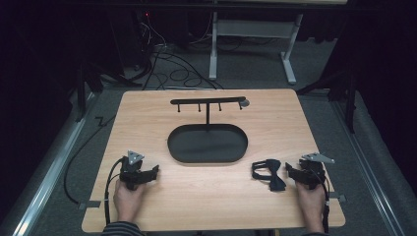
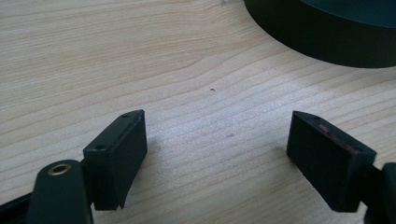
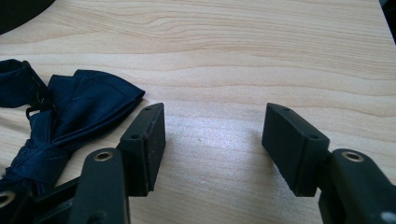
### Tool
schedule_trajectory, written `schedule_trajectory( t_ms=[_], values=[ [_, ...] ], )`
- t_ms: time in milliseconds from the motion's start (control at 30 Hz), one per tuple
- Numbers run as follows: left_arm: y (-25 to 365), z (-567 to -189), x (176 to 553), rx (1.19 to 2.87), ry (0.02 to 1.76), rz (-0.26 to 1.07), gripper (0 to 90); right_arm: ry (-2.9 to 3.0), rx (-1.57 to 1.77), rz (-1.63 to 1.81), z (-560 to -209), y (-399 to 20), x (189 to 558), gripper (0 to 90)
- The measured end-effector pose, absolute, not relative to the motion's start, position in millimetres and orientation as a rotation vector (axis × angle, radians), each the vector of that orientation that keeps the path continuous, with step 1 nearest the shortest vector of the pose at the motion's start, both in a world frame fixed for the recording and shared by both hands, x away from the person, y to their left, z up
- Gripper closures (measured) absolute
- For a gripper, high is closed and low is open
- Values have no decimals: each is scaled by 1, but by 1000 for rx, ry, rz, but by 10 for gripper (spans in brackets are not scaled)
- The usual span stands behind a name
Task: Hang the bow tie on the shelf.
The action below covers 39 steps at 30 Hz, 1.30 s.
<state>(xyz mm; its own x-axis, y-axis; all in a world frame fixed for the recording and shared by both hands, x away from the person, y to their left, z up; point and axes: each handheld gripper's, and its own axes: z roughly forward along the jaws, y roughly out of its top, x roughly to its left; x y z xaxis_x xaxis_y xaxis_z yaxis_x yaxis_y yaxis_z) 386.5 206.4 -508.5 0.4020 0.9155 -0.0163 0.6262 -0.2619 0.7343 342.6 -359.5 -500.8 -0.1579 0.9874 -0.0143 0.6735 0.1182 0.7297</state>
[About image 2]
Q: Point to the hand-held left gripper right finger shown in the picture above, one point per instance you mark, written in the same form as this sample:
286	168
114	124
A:
327	165

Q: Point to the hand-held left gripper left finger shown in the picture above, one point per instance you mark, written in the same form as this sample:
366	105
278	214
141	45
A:
115	161

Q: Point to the black round container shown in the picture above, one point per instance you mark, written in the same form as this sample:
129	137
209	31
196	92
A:
327	34

